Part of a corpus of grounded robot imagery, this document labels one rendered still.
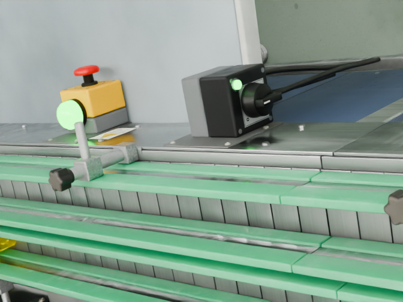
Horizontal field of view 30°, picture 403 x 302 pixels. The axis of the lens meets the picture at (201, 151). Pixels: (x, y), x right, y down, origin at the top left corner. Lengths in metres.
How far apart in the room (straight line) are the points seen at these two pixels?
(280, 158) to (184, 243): 0.15
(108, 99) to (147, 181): 0.30
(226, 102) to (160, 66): 0.21
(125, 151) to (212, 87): 0.15
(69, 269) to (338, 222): 0.49
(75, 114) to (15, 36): 0.29
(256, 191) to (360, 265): 0.13
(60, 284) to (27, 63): 0.44
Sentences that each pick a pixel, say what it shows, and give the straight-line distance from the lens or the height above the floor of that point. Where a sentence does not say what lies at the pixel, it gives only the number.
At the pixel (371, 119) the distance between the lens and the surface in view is 0.95.
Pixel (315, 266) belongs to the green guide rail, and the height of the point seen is 0.96.
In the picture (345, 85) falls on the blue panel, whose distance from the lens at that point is 1.29.
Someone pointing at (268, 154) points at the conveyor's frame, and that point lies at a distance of 0.85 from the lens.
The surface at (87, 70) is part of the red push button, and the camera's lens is 1.16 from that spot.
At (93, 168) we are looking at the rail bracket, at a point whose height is 0.96.
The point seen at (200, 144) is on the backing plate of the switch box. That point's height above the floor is 0.87.
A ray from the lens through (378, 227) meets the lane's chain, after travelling 0.80.
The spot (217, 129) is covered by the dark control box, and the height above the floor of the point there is 0.84.
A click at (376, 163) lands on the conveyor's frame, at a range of 0.78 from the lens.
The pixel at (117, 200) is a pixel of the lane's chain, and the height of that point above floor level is 0.88.
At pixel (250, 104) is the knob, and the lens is 0.93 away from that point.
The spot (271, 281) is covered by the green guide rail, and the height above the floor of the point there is 0.97.
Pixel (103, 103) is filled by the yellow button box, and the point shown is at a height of 0.80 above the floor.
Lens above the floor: 1.52
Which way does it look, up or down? 44 degrees down
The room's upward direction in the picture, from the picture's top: 114 degrees counter-clockwise
